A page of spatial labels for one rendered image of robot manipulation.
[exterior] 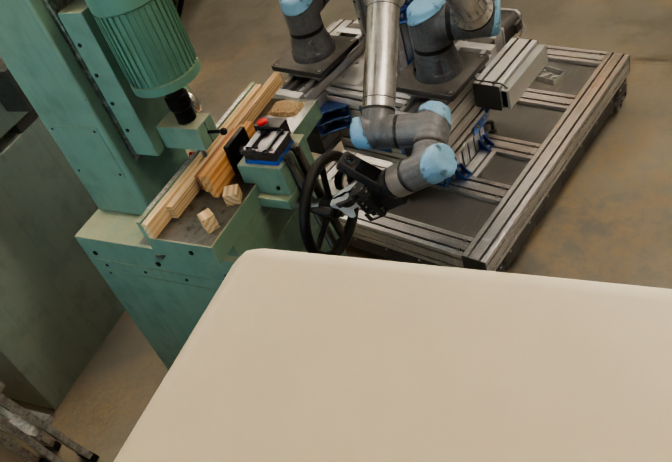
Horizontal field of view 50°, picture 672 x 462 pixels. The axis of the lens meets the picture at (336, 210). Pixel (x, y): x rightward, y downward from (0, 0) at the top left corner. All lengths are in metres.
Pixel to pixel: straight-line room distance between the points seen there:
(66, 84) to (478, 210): 1.45
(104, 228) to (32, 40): 0.58
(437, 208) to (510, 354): 2.44
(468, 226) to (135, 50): 1.35
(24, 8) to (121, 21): 0.24
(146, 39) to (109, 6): 0.10
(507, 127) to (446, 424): 2.77
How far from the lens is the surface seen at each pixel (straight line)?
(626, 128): 3.25
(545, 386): 0.22
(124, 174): 2.03
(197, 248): 1.78
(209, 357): 0.26
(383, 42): 1.66
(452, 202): 2.67
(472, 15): 1.99
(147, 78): 1.76
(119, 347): 3.02
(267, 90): 2.17
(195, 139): 1.88
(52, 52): 1.86
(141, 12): 1.69
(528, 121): 2.99
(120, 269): 2.20
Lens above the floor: 1.99
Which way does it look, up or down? 40 degrees down
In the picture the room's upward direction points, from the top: 20 degrees counter-clockwise
